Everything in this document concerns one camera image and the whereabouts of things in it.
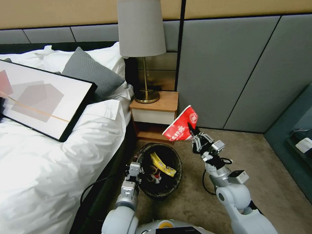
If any grey shade brass table lamp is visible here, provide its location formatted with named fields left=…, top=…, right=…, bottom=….
left=116, top=0, right=170, bottom=106

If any black bag with white label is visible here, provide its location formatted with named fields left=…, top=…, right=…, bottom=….
left=285, top=127, right=312, bottom=174

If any glossy brown wall panel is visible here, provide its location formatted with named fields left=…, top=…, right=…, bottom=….
left=124, top=52, right=180, bottom=95

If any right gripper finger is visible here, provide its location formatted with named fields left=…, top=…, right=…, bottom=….
left=196, top=128, right=216, bottom=148
left=187, top=121, right=204, bottom=155

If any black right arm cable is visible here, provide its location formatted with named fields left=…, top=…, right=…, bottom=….
left=201, top=156, right=235, bottom=197

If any grey quilted cushion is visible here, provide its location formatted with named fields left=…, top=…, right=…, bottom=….
left=60, top=44, right=126, bottom=104

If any black framed abstract picture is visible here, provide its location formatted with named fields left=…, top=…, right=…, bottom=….
left=0, top=51, right=101, bottom=146

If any black trash bin with liner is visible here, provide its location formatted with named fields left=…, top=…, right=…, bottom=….
left=135, top=141, right=185, bottom=202

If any dark bed headboard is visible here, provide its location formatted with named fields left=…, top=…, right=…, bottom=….
left=0, top=38, right=119, bottom=56

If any bed with white duvet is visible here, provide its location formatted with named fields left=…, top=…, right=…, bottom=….
left=0, top=83, right=142, bottom=234

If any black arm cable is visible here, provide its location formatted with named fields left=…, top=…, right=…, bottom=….
left=79, top=174, right=126, bottom=224
left=201, top=156, right=235, bottom=197

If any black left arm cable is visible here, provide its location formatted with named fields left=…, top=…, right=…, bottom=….
left=79, top=174, right=126, bottom=224

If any teal upholstered sofa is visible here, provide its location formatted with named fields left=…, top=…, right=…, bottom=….
left=262, top=82, right=312, bottom=223

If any brown paper cup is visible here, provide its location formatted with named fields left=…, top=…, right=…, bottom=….
left=145, top=165, right=163, bottom=178

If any white robot front shell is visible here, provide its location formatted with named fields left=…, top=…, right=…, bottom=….
left=135, top=215, right=227, bottom=234

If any wooden nightstand with white drawer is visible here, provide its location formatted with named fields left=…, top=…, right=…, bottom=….
left=128, top=90, right=182, bottom=146

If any red paper noodle bowl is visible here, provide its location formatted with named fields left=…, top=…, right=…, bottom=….
left=160, top=104, right=201, bottom=144

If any white pillow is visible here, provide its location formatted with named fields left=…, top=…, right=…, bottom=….
left=42, top=41, right=127, bottom=83
left=0, top=45, right=55, bottom=76

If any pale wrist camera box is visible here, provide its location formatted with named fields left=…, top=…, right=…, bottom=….
left=209, top=139, right=226, bottom=155
left=129, top=161, right=142, bottom=178

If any yellow snack wrapper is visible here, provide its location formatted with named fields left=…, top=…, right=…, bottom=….
left=149, top=150, right=177, bottom=179

